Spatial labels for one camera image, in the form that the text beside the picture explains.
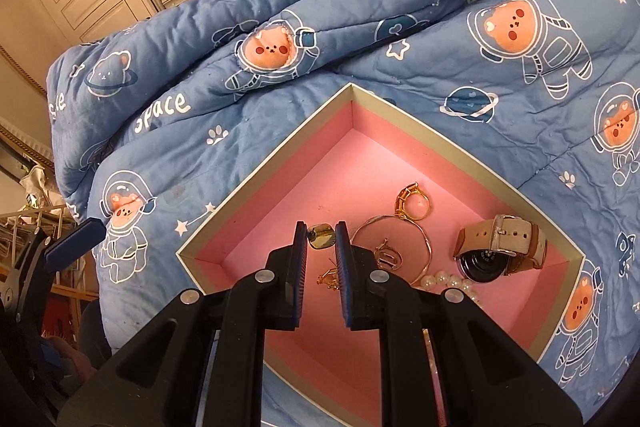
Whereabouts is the beige strap wristwatch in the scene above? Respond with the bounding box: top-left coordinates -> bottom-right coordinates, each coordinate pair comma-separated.
452,214 -> 548,284

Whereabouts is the white box with pink lining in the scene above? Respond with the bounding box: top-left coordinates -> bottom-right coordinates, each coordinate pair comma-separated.
175,82 -> 586,427

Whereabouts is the beige cloth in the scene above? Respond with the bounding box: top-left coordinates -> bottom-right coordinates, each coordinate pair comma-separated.
20,159 -> 53,208

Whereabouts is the thin gold bangle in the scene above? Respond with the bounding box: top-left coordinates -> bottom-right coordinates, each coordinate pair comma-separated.
352,214 -> 432,288

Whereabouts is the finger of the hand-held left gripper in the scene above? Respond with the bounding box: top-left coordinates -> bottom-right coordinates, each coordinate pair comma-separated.
45,218 -> 105,273

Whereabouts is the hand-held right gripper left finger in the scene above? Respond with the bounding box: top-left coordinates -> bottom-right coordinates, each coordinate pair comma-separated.
59,221 -> 307,427

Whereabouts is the gold ring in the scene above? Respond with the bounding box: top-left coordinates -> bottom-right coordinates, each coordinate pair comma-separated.
397,181 -> 432,222

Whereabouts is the blue astronaut bear blanket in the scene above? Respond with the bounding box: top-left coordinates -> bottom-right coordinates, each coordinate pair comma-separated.
45,0 -> 640,408

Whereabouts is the silver ring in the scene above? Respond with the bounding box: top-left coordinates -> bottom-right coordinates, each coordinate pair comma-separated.
372,239 -> 401,269

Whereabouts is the gold leaf earring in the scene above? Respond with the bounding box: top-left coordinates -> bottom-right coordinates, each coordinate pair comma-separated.
316,268 -> 343,292

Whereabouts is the white pearl bracelet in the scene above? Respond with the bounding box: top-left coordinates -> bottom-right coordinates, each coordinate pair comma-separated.
417,271 -> 483,308

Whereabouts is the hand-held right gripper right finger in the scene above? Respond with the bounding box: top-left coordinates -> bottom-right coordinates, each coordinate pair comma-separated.
334,221 -> 583,427

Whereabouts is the white wire rack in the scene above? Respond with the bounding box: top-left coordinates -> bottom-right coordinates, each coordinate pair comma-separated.
0,202 -> 81,258

